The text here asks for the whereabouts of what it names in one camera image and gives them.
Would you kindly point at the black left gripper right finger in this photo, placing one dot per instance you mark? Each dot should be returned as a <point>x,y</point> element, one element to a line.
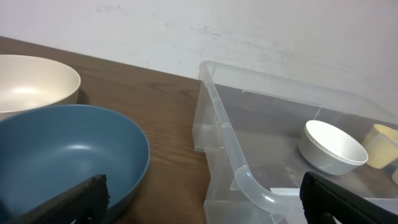
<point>324,202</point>

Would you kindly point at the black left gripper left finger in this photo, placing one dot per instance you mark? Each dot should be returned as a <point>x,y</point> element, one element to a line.
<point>86,202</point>

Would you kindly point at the clear plastic storage container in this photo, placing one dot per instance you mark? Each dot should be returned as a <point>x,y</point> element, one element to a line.
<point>249,124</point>

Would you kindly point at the dark blue bowl right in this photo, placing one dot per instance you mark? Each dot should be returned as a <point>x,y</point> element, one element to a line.
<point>47,151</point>

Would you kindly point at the white small bowl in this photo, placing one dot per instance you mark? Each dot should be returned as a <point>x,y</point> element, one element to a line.
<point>330,149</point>

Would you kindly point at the yellow cup left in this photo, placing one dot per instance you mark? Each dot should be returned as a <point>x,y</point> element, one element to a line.
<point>381,146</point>

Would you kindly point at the cream large bowl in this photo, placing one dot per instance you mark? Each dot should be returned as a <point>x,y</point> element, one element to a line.
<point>29,83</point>

